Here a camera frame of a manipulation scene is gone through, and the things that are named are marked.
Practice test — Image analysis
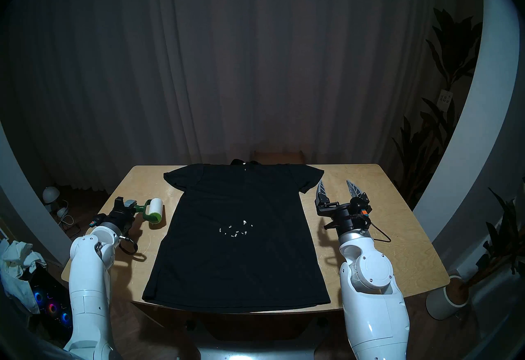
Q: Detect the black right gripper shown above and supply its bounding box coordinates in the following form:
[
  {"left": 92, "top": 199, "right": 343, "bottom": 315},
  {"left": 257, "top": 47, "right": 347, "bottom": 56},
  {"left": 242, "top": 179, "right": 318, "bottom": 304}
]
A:
[{"left": 315, "top": 180, "right": 373, "bottom": 237}]

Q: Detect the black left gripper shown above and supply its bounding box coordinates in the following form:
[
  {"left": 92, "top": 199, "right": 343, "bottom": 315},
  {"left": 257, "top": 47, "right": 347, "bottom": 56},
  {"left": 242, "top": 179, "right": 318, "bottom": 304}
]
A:
[{"left": 98, "top": 197, "right": 139, "bottom": 237}]

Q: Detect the green-handled white lint roller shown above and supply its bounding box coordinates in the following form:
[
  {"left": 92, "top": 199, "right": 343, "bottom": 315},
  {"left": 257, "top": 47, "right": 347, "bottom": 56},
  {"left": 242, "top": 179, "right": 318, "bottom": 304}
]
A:
[{"left": 135, "top": 198, "right": 163, "bottom": 224}]

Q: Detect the black short-sleeve t-shirt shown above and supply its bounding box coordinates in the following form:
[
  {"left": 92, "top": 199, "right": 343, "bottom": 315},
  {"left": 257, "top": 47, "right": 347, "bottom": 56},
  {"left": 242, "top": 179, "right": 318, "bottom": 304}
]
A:
[{"left": 142, "top": 159, "right": 331, "bottom": 314}]

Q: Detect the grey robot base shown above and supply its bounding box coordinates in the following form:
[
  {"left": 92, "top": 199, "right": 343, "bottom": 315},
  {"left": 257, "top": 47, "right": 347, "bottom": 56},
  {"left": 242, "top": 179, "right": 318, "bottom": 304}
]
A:
[{"left": 197, "top": 345, "right": 316, "bottom": 360}]

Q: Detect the brown wooden box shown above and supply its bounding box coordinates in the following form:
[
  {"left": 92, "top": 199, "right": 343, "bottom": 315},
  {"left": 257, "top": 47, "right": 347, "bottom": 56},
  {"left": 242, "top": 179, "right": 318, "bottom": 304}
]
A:
[{"left": 251, "top": 150, "right": 306, "bottom": 165}]

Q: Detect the large white mushroom lamp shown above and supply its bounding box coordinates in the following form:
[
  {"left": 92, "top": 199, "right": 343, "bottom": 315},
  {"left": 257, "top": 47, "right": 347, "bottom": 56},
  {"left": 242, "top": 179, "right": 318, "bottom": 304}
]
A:
[{"left": 42, "top": 186, "right": 60, "bottom": 212}]

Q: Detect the white curved arch panel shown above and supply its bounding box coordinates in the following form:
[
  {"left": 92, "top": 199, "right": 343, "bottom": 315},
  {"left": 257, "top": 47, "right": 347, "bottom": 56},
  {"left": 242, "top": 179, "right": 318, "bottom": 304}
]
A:
[
  {"left": 412, "top": 0, "right": 525, "bottom": 269},
  {"left": 0, "top": 121, "right": 70, "bottom": 265}
]

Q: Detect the crumpled white cloth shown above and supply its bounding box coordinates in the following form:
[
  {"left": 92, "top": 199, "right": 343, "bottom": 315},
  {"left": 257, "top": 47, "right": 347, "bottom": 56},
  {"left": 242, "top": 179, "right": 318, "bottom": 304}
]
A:
[{"left": 0, "top": 239, "right": 48, "bottom": 314}]

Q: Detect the computer case with RGB fans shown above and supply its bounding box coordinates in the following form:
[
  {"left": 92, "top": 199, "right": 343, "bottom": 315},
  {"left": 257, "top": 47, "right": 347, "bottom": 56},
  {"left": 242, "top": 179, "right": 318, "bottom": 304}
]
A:
[{"left": 23, "top": 265, "right": 74, "bottom": 337}]

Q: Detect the plant in white pot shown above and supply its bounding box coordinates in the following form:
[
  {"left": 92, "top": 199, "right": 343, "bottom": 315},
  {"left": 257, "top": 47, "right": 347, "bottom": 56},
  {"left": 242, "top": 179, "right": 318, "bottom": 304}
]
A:
[{"left": 426, "top": 187, "right": 525, "bottom": 320}]

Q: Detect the grey pleated curtain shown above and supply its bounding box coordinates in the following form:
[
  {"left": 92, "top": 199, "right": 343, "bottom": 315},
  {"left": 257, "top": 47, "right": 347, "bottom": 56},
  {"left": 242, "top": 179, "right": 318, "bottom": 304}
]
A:
[{"left": 0, "top": 0, "right": 484, "bottom": 183}]

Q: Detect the tall dark leafy plant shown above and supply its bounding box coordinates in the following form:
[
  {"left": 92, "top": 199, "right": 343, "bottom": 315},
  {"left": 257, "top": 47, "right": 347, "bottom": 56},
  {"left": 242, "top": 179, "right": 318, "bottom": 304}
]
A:
[{"left": 392, "top": 8, "right": 484, "bottom": 200}]

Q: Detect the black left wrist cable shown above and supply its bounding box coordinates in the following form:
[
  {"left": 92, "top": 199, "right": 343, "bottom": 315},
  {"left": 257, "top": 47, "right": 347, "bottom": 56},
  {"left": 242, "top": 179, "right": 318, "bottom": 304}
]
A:
[{"left": 119, "top": 236, "right": 139, "bottom": 256}]

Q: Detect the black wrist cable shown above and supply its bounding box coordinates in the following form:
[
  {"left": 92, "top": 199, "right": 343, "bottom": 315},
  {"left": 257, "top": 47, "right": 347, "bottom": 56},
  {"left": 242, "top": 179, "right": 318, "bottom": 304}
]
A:
[
  {"left": 363, "top": 224, "right": 391, "bottom": 243},
  {"left": 119, "top": 236, "right": 139, "bottom": 256}
]

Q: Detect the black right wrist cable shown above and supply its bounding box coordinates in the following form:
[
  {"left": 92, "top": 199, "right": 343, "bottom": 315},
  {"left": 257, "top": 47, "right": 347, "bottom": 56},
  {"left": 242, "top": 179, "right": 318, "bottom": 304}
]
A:
[{"left": 363, "top": 224, "right": 391, "bottom": 243}]

